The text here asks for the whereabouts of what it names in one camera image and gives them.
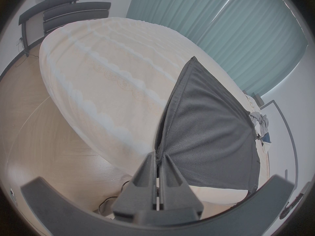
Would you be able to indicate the white printed pillow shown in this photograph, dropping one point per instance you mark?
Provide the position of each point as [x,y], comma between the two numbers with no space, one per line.
[252,102]

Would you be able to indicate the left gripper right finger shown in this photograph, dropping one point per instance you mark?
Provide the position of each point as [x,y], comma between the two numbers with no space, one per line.
[174,193]

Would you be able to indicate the blue-green curtain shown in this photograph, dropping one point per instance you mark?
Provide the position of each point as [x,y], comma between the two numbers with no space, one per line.
[221,33]

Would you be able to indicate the bed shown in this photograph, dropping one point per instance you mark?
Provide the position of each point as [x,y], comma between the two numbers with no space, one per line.
[98,82]

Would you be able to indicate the black T-shirt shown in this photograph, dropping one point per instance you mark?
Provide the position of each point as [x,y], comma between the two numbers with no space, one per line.
[209,131]

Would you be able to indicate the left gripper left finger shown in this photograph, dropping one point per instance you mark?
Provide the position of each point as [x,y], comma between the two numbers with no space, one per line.
[142,188]

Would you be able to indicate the grey bedside table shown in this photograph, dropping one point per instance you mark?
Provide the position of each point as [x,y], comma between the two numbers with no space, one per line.
[260,99]

